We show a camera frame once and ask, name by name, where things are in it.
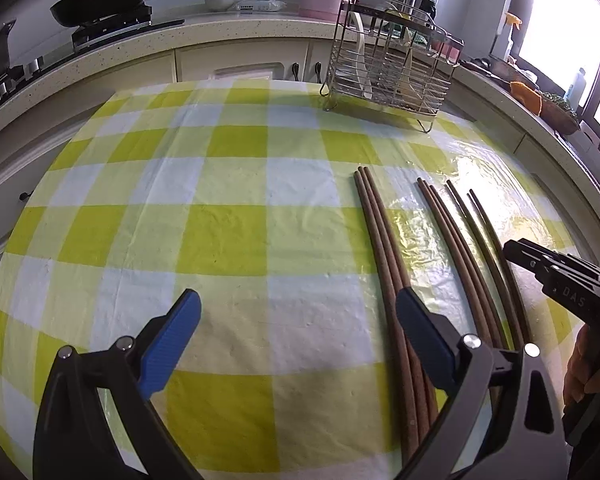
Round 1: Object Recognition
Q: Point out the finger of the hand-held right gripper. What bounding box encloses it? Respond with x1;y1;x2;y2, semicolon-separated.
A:
505;256;600;287
503;238;600;279

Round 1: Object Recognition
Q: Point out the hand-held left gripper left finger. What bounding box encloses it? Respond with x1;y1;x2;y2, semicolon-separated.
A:
32;289;203;480

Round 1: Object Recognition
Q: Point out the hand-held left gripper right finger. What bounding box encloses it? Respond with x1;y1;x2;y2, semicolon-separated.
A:
395;287;571;480

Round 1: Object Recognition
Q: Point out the dark wooden chopstick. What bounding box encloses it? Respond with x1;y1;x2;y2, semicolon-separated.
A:
446;181;526;348
468;189;533;343

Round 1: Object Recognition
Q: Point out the brown wooden chopstick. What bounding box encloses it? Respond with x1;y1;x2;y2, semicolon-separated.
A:
430;184;508;352
417;178;496;351
424;181;502;352
354;172;417;467
365;166;440;423
360;167;428;443

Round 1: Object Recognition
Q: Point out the metal wire utensil rack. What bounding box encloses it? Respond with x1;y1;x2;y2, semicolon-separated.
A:
319;0;465;134

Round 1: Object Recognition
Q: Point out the person's right hand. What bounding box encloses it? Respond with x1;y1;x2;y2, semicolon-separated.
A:
562;325;600;407

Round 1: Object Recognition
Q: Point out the yellow-green checked tablecloth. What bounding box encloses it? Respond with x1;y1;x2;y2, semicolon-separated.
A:
0;79;588;480

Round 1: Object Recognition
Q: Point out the wicker basket of greens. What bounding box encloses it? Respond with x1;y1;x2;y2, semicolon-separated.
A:
536;91;581;135

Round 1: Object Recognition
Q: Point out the orange cloth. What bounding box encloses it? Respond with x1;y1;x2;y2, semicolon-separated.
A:
510;81;544;117

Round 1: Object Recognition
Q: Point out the blue bottle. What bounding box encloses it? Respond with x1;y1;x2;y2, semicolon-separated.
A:
566;67;587;106

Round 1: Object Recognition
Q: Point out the white spray bottle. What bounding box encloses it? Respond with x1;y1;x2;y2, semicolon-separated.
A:
502;11;524;58

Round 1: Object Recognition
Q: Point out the wooden spatula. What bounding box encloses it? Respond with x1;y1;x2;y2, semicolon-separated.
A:
397;10;422;97

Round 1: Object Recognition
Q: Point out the window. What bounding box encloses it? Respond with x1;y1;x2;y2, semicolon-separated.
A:
517;0;600;137

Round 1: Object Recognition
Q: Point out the white spatula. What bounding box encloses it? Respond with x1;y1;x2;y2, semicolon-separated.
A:
352;10;374;101

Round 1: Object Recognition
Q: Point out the black gas stove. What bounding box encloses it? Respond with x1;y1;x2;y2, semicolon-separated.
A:
0;4;186;116

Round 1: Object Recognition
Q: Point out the white wipes packet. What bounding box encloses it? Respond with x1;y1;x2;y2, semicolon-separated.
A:
231;0;287;12

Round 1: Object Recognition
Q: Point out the spatula with dark handle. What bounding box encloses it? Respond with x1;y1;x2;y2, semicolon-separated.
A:
460;58;507;74

